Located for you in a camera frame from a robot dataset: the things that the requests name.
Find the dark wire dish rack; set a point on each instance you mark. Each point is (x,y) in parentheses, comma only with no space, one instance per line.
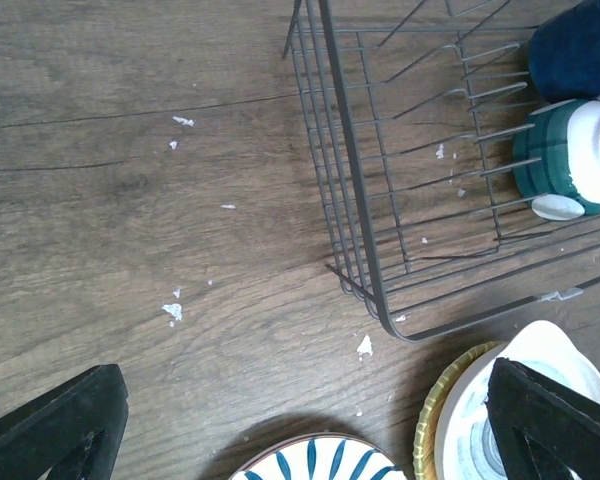
(411,109)

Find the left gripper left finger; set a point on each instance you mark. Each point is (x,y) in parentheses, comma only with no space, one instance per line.
(73,431)

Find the white ceramic bowl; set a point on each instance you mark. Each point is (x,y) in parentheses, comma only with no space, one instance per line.
(559,153)

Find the blue enamel mug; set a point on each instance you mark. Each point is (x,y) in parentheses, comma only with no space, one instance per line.
(564,54)

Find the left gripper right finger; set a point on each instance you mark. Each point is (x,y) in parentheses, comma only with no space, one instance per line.
(543,430)

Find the white blue striped plate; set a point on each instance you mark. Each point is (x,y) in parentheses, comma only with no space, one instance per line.
(321,456)

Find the yellow patterned plate underneath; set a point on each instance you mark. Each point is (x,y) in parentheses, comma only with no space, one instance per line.
(424,437)

